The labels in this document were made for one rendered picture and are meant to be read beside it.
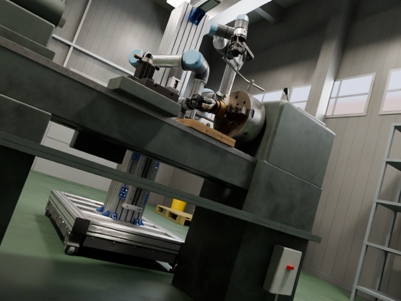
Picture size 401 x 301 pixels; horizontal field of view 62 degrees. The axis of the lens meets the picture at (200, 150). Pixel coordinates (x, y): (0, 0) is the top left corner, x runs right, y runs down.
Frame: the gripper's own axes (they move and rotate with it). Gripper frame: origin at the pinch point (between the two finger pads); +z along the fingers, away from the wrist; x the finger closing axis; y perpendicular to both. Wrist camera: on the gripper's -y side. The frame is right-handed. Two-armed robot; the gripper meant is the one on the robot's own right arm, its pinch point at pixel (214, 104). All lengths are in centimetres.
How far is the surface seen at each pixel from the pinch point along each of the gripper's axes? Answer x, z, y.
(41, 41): -14, 4, 90
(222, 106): 0.7, 1.1, -5.2
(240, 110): 1.4, 8.1, -12.6
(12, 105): -42, 17, 92
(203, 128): -19.1, 14.8, 12.6
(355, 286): -91, -42, -292
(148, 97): -19, 20, 47
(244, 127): -7.2, 10.6, -17.1
